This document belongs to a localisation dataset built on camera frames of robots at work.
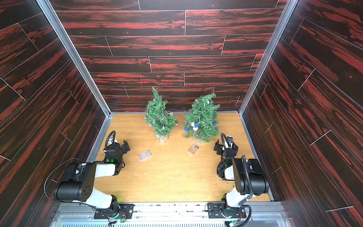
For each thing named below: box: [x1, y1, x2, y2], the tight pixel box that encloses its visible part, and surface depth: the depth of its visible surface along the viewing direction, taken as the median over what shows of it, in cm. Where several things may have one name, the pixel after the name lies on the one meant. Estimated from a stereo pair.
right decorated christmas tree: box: [183, 92, 220, 144], surface depth 84 cm
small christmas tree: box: [144, 86, 178, 143], surface depth 84 cm
